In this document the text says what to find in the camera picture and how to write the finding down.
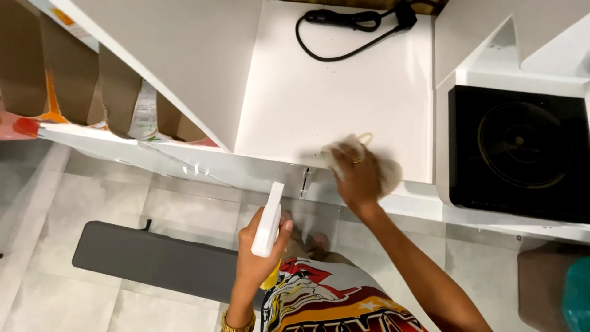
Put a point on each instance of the person's right hand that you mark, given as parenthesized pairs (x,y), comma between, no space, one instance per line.
(358,177)

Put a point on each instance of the cardboard carton with dividers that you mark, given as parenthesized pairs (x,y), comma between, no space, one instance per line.
(83,87)

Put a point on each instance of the grey floor mat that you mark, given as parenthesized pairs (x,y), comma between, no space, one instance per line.
(161,260)

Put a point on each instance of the white cleaning cloth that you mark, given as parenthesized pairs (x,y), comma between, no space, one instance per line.
(368,159)

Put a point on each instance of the person's left hand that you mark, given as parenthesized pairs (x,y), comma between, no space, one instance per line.
(255,267)

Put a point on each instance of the black induction cooktop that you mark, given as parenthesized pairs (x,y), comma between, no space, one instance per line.
(518,152)

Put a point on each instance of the person's printed shirt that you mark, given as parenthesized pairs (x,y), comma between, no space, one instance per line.
(336,299)

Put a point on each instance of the person's feet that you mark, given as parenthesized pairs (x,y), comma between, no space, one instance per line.
(306,239)

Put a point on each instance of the brown stool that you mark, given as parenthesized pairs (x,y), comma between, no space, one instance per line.
(544,290)

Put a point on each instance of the person's right fingers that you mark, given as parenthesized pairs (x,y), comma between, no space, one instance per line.
(343,161)

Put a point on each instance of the white cabinet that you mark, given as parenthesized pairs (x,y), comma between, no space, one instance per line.
(276,92)

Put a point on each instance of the white and yellow spray bottle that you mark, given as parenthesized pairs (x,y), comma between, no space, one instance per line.
(268,226)

